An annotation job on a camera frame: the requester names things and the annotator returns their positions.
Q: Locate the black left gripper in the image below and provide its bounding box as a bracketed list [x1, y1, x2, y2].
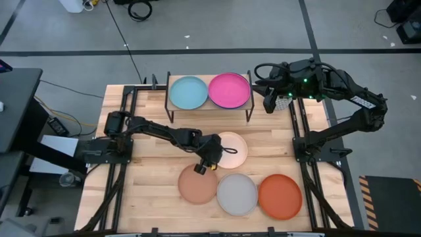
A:
[193, 134, 224, 176]

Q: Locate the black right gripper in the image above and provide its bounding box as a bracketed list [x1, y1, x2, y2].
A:
[253, 67, 305, 115]

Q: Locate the terracotta brown plate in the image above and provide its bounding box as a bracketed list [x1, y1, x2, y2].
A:
[178, 163, 218, 205]

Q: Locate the peach plate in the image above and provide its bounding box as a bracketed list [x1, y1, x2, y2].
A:
[215, 131, 249, 170]

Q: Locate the pink plate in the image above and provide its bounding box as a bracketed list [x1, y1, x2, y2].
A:
[208, 72, 251, 109]

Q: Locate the light grey plate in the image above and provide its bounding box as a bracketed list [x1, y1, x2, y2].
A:
[216, 172, 259, 217]

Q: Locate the light blue plate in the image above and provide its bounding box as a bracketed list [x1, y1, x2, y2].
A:
[168, 76, 209, 111]

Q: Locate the orange plate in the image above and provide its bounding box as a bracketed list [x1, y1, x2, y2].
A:
[258, 174, 303, 221]

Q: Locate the white triangle-patterned plant pot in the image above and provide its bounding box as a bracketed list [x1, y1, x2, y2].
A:
[274, 95, 293, 111]

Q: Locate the clear jar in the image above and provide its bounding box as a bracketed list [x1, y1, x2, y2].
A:
[59, 171, 82, 188]

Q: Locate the white panel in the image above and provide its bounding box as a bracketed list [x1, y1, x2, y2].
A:
[29, 134, 80, 175]

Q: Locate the black power adapter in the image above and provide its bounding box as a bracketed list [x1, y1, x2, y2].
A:
[47, 117, 70, 138]

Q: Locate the black equipment case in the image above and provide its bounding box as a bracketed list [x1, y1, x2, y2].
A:
[386, 0, 421, 24]
[396, 18, 421, 45]

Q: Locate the black hazard-striped mat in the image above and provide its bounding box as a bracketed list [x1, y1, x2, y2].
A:
[358, 175, 421, 231]

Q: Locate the dark desk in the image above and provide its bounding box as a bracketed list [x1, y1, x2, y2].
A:
[0, 67, 88, 175]

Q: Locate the white cylindrical container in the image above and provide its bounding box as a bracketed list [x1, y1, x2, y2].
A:
[59, 0, 87, 14]

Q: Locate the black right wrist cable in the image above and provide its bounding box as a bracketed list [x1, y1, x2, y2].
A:
[254, 61, 297, 82]

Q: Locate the wooden shelf with black frame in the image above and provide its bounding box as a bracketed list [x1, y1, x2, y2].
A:
[164, 70, 255, 124]

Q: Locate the black rig frame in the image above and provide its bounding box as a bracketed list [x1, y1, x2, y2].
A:
[74, 84, 355, 237]

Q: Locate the long black cable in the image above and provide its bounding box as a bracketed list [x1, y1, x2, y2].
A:
[105, 0, 145, 85]

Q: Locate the yellow cable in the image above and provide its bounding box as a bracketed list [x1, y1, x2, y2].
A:
[34, 95, 99, 128]

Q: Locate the thin black floor cable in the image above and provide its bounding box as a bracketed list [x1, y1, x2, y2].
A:
[39, 80, 105, 99]

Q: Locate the coiled black cable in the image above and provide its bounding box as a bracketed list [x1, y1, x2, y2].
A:
[127, 0, 153, 22]

